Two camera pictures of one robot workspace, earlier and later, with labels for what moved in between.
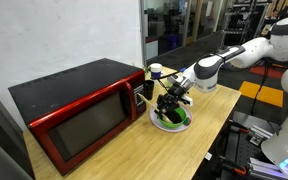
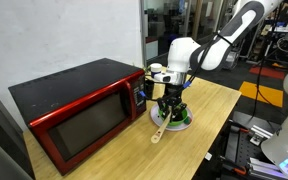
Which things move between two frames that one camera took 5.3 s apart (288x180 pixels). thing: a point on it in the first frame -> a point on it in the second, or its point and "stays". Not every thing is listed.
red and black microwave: (72, 113) stays
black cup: (149, 89) stays
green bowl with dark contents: (173, 119) stays
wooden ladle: (164, 118) -> (154, 139)
